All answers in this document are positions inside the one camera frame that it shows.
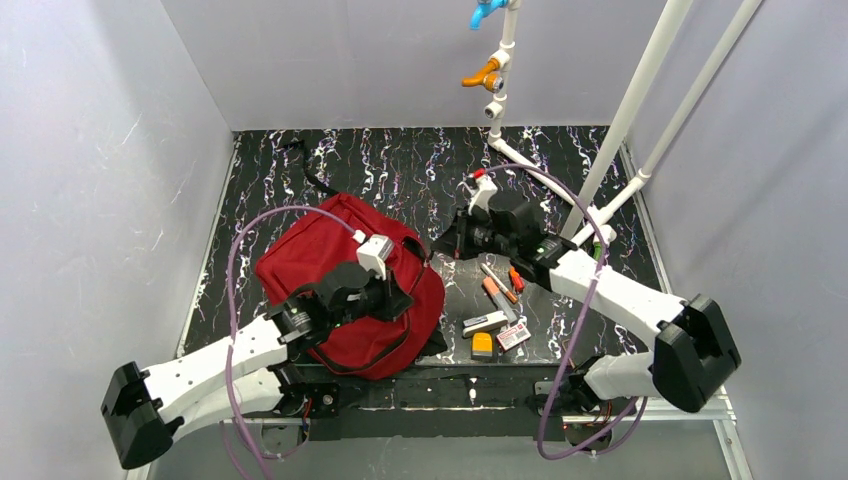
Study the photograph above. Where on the blue pipe valve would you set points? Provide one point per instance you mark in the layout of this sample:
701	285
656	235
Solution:
483	9

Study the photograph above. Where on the small orange red marker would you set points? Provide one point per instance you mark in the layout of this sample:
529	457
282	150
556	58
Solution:
516	280

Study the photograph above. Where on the thin orange tip pen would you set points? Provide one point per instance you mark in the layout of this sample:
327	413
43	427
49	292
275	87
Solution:
498	283

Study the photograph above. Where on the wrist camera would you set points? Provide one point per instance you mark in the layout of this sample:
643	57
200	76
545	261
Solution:
483	191
373	252

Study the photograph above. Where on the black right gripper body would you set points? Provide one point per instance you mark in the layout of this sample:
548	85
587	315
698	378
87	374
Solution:
462	234

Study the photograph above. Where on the orange pipe valve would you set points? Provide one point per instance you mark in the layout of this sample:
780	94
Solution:
487	77

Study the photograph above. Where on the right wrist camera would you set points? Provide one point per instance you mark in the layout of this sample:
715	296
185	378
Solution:
483	191

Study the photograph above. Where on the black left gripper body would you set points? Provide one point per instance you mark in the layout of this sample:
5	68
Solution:
391	292

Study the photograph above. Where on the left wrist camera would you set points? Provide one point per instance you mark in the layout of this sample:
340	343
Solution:
373	252

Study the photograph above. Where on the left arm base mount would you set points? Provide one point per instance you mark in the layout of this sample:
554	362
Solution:
305	401

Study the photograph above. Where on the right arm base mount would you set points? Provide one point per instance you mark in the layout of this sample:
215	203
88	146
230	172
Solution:
580	390

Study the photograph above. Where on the white PVC pipe frame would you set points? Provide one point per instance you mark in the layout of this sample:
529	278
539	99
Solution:
587	62

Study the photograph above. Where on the red student backpack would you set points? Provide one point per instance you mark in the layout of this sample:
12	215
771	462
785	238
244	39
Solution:
317	243

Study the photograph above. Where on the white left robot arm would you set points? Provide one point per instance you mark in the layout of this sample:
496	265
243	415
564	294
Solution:
199	378

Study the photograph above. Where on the aluminium front rail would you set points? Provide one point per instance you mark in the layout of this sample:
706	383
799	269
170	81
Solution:
454	402

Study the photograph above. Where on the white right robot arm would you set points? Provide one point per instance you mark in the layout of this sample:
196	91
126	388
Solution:
691	352

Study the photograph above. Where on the red white eraser box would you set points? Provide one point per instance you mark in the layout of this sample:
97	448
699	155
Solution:
513	336

